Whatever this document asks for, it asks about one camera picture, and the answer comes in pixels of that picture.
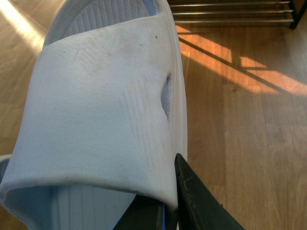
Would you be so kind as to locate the light blue slipper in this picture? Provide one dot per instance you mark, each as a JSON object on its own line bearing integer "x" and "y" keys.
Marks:
{"x": 104, "y": 117}
{"x": 4, "y": 160}

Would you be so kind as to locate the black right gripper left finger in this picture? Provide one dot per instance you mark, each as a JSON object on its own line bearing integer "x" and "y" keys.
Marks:
{"x": 144, "y": 213}

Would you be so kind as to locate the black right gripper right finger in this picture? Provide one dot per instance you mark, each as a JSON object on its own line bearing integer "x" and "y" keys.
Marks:
{"x": 197, "y": 207}

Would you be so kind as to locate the black metal shoe rack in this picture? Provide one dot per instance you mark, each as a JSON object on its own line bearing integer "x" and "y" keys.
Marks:
{"x": 238, "y": 12}

